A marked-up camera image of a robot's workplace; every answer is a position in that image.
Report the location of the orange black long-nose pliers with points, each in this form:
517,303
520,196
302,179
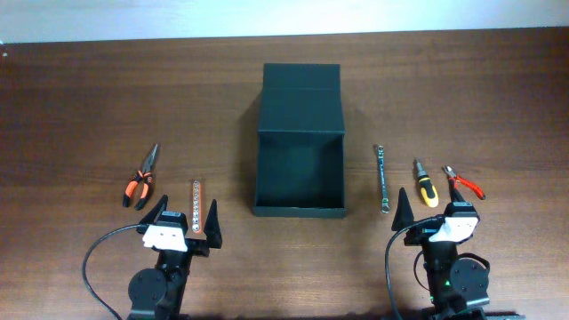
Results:
144,176

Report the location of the orange socket rail set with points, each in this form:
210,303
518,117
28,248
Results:
196,206

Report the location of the silver ratchet wrench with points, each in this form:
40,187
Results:
379,151

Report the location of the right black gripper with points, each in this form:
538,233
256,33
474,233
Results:
415,237

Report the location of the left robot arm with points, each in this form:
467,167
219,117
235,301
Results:
157,293

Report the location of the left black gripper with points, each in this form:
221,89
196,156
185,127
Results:
196,245

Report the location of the red handled cutting pliers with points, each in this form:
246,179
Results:
456,180

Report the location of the yellow black stubby screwdriver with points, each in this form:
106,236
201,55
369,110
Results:
427,189

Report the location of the black open gift box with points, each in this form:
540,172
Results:
301,131

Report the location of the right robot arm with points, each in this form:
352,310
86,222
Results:
457,283

